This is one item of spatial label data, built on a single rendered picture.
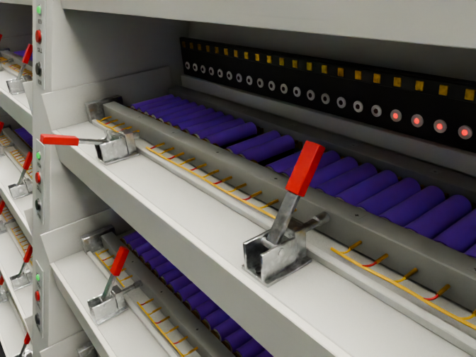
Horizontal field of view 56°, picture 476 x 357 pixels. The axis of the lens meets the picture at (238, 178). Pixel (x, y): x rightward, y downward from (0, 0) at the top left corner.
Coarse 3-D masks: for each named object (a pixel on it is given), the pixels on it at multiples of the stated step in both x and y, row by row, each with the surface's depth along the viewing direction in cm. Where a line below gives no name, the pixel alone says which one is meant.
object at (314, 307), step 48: (48, 96) 58; (96, 96) 62; (144, 96) 67; (240, 96) 55; (144, 144) 53; (384, 144) 40; (432, 144) 36; (96, 192) 51; (144, 192) 42; (192, 192) 41; (240, 192) 40; (192, 240) 34; (240, 240) 33; (336, 240) 32; (240, 288) 30; (288, 288) 28; (336, 288) 28; (288, 336) 26; (336, 336) 24; (384, 336) 24; (432, 336) 24
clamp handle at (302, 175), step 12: (312, 144) 28; (300, 156) 29; (312, 156) 28; (300, 168) 29; (312, 168) 28; (288, 180) 29; (300, 180) 28; (288, 192) 29; (300, 192) 28; (288, 204) 29; (276, 216) 29; (288, 216) 29; (276, 228) 29; (276, 240) 29
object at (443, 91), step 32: (192, 64) 63; (224, 64) 57; (256, 64) 52; (288, 64) 47; (320, 64) 44; (352, 64) 41; (288, 96) 49; (320, 96) 45; (352, 96) 42; (384, 96) 39; (416, 96) 37; (448, 96) 34; (416, 128) 38; (448, 128) 35
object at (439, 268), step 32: (128, 128) 55; (160, 128) 50; (192, 160) 45; (224, 160) 41; (256, 192) 37; (320, 192) 34; (352, 224) 30; (384, 224) 29; (384, 256) 28; (416, 256) 27; (448, 256) 26; (448, 288) 25
